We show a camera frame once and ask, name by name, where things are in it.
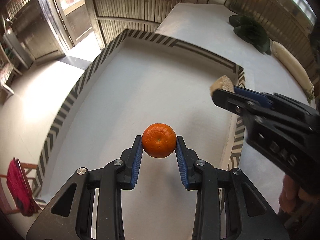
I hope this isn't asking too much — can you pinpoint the orange tangerine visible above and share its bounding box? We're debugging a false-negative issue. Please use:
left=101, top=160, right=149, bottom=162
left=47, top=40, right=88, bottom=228
left=142, top=123, right=176, bottom=159

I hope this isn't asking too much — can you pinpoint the right hand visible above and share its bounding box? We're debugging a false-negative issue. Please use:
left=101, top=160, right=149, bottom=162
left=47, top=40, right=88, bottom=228
left=279, top=175, right=319, bottom=213

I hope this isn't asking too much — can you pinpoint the red cloth on chair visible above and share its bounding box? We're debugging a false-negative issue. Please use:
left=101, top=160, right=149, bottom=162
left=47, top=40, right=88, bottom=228
left=7, top=158, right=39, bottom=217

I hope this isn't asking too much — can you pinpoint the white wrapped daikon radish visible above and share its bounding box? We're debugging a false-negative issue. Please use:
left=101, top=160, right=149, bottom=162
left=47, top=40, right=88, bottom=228
left=271, top=41, right=315, bottom=103

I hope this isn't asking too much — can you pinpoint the wooden chair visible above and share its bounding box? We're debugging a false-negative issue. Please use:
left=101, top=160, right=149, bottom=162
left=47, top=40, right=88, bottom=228
left=1, top=170, right=41, bottom=215

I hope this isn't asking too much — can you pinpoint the green leafy vegetable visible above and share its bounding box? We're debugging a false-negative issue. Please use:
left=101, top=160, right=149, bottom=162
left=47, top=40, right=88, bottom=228
left=228, top=15, right=271, bottom=55

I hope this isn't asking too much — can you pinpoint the striped black white tray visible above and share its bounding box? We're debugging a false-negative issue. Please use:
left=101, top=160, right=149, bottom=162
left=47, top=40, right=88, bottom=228
left=33, top=29, right=245, bottom=197

